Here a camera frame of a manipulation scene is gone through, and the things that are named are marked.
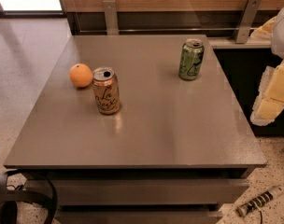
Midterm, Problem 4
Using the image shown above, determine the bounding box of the left metal bracket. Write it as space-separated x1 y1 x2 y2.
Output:
103 0 120 35

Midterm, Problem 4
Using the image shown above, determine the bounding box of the orange LaCroix can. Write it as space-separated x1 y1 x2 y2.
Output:
92 66 121 115

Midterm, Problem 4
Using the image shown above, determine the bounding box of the right metal bracket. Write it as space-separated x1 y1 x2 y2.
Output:
234 0 262 44

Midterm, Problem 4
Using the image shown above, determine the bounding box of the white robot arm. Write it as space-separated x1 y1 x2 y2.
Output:
250 7 284 126

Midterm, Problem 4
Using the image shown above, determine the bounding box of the metal bracket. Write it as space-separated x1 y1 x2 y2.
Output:
234 0 262 44
103 0 120 35

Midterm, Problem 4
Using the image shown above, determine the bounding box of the orange fruit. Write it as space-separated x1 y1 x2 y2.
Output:
69 63 92 88

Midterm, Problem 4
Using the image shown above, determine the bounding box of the grey drawer cabinet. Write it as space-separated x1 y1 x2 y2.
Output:
5 35 266 224

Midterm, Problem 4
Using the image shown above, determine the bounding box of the green soda can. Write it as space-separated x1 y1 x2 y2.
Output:
178 38 205 80

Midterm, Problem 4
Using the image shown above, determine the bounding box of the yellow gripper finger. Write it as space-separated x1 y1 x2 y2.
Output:
250 17 277 40
250 60 284 126

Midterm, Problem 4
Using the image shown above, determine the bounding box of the white power strip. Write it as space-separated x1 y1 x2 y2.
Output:
236 186 284 217

